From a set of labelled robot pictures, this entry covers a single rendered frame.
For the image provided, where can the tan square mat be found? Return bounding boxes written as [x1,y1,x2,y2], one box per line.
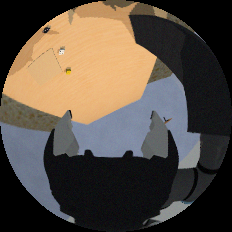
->
[27,48,63,86]

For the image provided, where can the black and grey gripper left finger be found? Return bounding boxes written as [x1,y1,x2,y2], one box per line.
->
[43,110,79,191]

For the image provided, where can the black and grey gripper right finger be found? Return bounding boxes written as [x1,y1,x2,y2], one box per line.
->
[141,111,179,195]

